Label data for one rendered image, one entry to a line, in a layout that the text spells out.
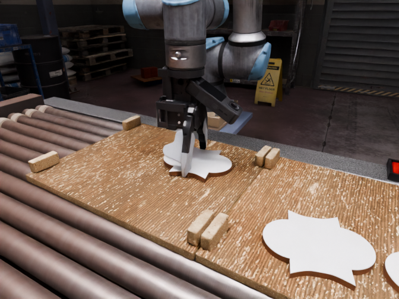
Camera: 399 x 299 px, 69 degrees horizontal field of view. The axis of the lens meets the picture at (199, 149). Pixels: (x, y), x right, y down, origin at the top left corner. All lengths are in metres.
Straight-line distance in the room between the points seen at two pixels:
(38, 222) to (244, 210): 0.35
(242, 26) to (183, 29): 0.42
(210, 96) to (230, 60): 0.42
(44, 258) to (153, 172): 0.25
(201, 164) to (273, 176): 0.15
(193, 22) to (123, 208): 0.34
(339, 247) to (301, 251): 0.06
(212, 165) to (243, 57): 0.43
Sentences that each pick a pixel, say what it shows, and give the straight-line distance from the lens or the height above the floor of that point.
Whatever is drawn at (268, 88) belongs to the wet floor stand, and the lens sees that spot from 4.11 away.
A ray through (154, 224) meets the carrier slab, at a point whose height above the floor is 0.94.
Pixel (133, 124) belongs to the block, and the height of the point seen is 0.95.
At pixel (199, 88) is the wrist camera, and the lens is 0.54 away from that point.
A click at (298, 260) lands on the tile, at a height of 0.95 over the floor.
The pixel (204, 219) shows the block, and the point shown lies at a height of 0.96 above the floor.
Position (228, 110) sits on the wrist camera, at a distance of 0.54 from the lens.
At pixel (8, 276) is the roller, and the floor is 0.92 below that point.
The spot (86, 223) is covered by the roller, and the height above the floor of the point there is 0.91.
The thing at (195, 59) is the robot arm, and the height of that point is 1.16.
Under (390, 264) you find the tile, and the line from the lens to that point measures 0.48.
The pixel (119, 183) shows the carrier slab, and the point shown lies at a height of 0.94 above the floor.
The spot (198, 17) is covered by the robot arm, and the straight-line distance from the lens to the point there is 0.53.
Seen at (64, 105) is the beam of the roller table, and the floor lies 0.92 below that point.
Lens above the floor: 1.25
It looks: 27 degrees down
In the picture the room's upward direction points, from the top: straight up
